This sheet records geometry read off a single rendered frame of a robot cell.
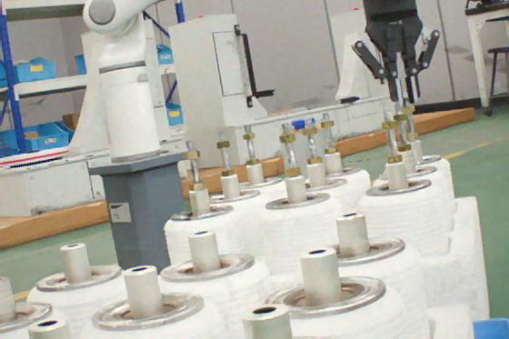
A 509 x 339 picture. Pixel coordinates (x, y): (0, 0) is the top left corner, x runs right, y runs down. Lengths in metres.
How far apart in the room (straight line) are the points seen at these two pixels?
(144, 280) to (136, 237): 0.97
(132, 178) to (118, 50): 0.25
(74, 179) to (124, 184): 1.69
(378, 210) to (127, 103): 0.73
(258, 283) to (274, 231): 0.29
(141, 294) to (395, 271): 0.18
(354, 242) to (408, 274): 0.05
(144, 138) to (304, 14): 6.19
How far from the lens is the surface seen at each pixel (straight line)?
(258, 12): 8.01
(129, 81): 1.48
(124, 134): 1.48
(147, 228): 1.47
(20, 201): 3.11
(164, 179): 1.48
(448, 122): 5.10
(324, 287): 0.47
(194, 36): 3.87
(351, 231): 0.58
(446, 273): 0.84
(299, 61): 7.70
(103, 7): 1.49
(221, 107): 3.78
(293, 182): 0.91
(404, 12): 1.11
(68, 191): 3.14
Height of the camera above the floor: 0.38
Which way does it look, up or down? 3 degrees down
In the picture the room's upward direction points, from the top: 10 degrees counter-clockwise
